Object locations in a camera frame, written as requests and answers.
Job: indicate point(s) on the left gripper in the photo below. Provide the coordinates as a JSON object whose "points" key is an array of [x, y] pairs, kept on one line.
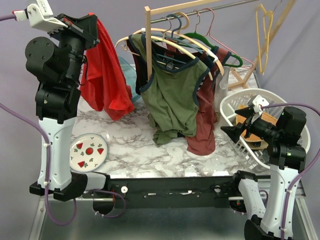
{"points": [[83, 28]]}

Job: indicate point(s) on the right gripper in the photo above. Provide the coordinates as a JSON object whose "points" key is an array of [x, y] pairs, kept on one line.
{"points": [[234, 131]]}

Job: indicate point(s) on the red tank top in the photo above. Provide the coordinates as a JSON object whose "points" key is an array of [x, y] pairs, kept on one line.
{"points": [[104, 86]]}

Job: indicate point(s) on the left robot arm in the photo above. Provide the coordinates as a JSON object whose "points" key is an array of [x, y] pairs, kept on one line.
{"points": [[56, 61]]}

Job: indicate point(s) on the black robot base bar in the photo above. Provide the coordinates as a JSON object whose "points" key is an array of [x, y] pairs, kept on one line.
{"points": [[168, 193]]}

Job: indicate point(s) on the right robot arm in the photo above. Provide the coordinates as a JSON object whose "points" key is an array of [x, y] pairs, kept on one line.
{"points": [[287, 158]]}

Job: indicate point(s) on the green tank top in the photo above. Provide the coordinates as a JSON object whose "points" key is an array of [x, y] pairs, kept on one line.
{"points": [[170, 94]]}

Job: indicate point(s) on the dark maroon tank top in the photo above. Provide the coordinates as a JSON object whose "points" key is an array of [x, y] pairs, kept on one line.
{"points": [[140, 68]]}

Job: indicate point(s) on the blue plastic hanger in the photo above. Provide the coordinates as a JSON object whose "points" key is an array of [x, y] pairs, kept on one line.
{"points": [[177, 37]]}

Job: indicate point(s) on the cream wooden hanger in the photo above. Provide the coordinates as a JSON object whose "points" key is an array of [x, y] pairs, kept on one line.
{"points": [[155, 35]]}

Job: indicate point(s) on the white laundry basket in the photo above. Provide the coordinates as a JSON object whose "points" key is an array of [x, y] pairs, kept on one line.
{"points": [[257, 160]]}

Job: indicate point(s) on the white translucent garment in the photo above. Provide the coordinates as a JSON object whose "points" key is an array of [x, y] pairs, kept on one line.
{"points": [[221, 88]]}

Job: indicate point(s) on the blue plastic tub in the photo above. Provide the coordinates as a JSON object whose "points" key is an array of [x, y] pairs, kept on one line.
{"points": [[130, 77]]}

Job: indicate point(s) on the wooden clothes rack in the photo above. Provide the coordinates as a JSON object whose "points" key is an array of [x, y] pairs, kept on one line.
{"points": [[262, 49]]}

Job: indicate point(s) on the watermelon pattern plate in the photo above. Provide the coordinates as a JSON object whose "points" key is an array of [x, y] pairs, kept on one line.
{"points": [[88, 152]]}

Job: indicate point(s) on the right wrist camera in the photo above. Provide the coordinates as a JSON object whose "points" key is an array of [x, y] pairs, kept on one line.
{"points": [[257, 103]]}

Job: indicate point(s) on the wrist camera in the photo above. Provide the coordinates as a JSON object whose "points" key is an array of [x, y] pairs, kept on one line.
{"points": [[40, 16], [257, 103]]}

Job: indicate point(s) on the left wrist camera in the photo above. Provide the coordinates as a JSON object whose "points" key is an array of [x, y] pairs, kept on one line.
{"points": [[40, 16]]}

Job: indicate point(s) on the pink wire hanger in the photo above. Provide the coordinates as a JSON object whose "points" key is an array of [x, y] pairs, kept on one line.
{"points": [[233, 53]]}

